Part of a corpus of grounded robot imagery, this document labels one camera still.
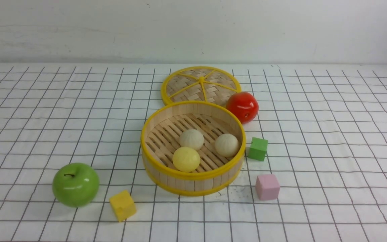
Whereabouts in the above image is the beige bun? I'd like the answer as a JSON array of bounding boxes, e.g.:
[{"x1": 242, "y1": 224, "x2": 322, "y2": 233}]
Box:
[
  {"x1": 178, "y1": 129, "x2": 204, "y2": 151},
  {"x1": 214, "y1": 133, "x2": 240, "y2": 157}
]

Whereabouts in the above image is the white grid tablecloth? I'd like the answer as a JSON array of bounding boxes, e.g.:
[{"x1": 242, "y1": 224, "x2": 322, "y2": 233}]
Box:
[{"x1": 0, "y1": 63, "x2": 387, "y2": 242}]

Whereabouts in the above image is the yellow cube block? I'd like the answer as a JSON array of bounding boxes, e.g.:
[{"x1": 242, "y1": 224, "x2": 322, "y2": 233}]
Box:
[{"x1": 109, "y1": 190, "x2": 137, "y2": 222}]

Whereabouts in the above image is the red tomato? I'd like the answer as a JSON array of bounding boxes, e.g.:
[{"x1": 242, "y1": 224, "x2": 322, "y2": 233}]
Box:
[{"x1": 226, "y1": 92, "x2": 259, "y2": 124}]

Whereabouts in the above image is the yellow bun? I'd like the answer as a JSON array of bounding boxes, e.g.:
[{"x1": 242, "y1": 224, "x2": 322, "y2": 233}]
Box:
[{"x1": 172, "y1": 147, "x2": 200, "y2": 172}]

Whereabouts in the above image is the pink cube block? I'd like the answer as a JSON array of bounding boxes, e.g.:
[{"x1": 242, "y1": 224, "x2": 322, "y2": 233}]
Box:
[{"x1": 255, "y1": 174, "x2": 281, "y2": 201}]

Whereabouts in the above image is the woven bamboo steamer lid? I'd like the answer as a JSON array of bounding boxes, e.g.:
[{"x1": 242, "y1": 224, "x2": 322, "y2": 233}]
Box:
[{"x1": 160, "y1": 66, "x2": 242, "y2": 106}]

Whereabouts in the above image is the green apple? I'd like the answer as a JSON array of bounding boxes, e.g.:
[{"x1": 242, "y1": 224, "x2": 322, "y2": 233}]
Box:
[{"x1": 52, "y1": 163, "x2": 100, "y2": 208}]

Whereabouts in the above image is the bamboo steamer tray yellow rim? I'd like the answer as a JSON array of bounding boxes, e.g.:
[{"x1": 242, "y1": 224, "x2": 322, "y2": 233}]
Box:
[{"x1": 141, "y1": 100, "x2": 246, "y2": 196}]

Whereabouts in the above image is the green cube block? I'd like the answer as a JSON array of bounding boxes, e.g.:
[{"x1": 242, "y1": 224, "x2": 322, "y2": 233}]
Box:
[{"x1": 248, "y1": 137, "x2": 268, "y2": 161}]

